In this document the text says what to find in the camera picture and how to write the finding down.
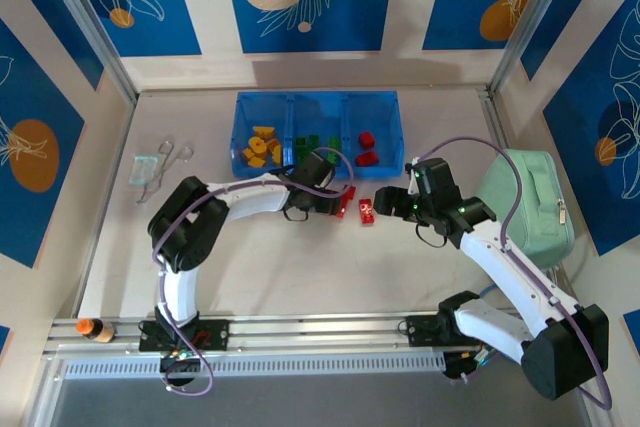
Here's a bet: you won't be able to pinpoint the small clear plastic packet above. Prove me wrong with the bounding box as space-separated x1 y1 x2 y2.
130 154 160 188

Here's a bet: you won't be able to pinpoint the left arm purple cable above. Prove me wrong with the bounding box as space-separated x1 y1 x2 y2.
151 146 356 398

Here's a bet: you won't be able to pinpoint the blue plastic bin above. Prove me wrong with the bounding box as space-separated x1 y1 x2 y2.
342 91 407 179
228 91 294 179
287 91 349 181

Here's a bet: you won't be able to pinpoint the metal surgical forceps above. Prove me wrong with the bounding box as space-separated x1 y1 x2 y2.
134 139 196 207

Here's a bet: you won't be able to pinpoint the mint green zipper pouch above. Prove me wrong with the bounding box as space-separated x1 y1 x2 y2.
474 148 577 268

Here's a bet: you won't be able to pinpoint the small bottle orange cap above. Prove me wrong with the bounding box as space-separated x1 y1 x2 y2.
75 317 116 344

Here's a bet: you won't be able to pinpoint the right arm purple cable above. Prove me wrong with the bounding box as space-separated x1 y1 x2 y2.
412 135 614 411

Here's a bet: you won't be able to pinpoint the aluminium frame post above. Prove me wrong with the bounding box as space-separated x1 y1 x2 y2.
487 0 586 98
34 0 140 103

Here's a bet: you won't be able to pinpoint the black controller box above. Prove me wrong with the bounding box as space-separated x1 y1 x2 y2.
443 351 494 384

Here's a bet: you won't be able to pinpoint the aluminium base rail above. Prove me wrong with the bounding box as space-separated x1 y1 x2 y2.
42 314 526 356

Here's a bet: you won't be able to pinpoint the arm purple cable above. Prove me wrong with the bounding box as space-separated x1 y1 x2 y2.
151 146 356 398
412 135 614 411

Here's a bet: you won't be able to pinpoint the white slotted cable duct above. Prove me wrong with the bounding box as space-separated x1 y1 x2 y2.
62 352 449 379

